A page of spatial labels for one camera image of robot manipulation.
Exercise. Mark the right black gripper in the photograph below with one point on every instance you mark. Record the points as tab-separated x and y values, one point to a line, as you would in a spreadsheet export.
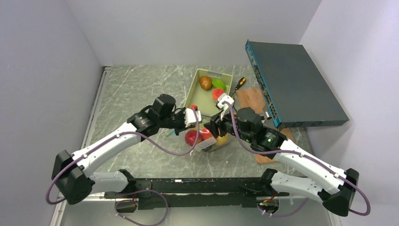
215	123

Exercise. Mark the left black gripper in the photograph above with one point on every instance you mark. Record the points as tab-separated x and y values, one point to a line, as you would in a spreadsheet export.
183	127

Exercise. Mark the yellow lemon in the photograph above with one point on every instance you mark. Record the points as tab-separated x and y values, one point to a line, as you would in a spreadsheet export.
222	140

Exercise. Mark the clear zip top bag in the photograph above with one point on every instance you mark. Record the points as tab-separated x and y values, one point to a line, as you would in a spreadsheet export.
207	145

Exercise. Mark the red apple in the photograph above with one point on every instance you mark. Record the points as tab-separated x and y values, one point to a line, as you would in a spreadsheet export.
190	137

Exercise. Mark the red strawberry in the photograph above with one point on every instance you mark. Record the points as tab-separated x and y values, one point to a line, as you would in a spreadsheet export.
205	134

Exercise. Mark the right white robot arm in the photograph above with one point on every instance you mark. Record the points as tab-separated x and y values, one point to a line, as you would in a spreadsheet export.
334	188

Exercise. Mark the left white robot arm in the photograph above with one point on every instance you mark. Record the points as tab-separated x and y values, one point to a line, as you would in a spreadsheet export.
74	174

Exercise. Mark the pale green plastic basket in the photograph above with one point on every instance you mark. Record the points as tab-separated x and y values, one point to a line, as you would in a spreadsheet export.
202	98

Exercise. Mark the pink orange peach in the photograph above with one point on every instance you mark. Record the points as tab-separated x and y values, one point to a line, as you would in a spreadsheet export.
216	93

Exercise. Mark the brown wooden board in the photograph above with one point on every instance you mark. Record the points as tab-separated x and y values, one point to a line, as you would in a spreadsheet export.
254	98

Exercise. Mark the brown kiwi fruit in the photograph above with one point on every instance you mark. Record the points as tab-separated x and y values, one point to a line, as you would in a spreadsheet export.
205	82

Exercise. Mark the small metal block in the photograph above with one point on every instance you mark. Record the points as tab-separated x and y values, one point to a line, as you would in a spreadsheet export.
268	115

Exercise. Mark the orange black screwdriver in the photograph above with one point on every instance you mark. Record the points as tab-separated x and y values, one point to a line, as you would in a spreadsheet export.
240	83

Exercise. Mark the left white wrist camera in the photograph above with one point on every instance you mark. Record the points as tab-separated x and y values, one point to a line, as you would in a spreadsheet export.
192	116

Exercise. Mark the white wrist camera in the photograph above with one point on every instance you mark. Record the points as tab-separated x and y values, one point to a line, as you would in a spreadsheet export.
224	104
192	116

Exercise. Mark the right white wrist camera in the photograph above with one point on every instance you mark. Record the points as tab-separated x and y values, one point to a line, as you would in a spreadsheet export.
224	104

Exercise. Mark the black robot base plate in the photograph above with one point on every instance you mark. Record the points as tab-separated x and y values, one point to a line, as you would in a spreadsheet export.
153	193

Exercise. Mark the dark blue network switch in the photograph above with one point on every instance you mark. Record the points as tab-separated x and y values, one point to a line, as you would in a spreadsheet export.
294	90

